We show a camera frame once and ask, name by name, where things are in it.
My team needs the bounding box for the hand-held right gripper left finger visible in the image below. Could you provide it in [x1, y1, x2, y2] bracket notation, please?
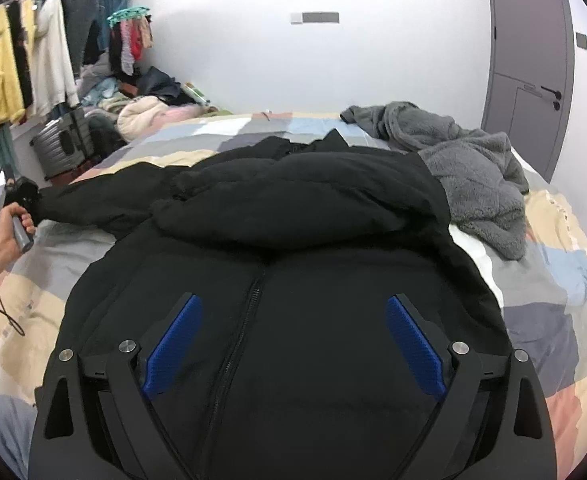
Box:
[28, 291, 204, 480]

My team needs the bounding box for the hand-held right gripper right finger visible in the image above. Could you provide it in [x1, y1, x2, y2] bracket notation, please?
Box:
[383, 292, 557, 480]

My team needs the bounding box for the black puffer jacket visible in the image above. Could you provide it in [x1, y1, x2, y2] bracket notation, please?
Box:
[34, 129, 514, 480]

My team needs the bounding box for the light blue clothes pile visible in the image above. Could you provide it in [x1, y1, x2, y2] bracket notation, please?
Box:
[78, 52, 124, 111]

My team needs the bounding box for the black clothes heap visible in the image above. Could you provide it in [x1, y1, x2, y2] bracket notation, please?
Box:
[134, 67, 187, 108]

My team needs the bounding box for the teal hanging garment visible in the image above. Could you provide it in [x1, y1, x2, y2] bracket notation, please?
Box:
[0, 125, 17, 171]

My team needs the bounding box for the silver suitcase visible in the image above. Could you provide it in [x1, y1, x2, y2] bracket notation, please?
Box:
[30, 107, 94, 181]

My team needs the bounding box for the black bag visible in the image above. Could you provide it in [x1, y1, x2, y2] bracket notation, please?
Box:
[88, 110, 127, 161]

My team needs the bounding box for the patchwork bed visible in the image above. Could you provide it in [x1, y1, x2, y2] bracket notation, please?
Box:
[0, 110, 587, 480]

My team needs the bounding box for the black hanging garment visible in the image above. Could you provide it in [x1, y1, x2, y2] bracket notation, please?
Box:
[11, 0, 37, 111]

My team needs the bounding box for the white hoodie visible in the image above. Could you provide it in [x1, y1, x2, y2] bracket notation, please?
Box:
[26, 0, 79, 118]

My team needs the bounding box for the cream plush blanket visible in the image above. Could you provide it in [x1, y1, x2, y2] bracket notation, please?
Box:
[116, 96, 167, 138]

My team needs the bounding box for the grey fleece robe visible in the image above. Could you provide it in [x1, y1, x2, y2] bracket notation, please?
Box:
[340, 101, 530, 261]

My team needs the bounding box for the pink blanket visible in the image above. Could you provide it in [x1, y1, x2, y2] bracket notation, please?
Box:
[148, 105, 204, 131]

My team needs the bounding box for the small hanging laundry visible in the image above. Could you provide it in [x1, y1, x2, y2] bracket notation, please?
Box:
[108, 15, 154, 83]

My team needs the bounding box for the dark grey hanging garment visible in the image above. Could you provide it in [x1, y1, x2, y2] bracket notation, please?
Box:
[54, 0, 99, 76]

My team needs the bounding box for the white green bottle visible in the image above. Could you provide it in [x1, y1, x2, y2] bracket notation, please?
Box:
[181, 82, 209, 106]

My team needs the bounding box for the dark blue hanging garment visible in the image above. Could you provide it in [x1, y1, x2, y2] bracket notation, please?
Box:
[101, 0, 132, 36]

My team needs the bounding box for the green clip hanger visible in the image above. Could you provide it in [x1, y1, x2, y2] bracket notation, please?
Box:
[106, 6, 152, 23]

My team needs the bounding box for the grey door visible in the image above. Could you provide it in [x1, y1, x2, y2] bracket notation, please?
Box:
[481, 0, 574, 183]

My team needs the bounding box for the black door handle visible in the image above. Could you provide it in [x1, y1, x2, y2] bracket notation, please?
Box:
[541, 85, 563, 111]

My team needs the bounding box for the grey wall panel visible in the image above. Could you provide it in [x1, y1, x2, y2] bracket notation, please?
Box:
[291, 11, 339, 25]

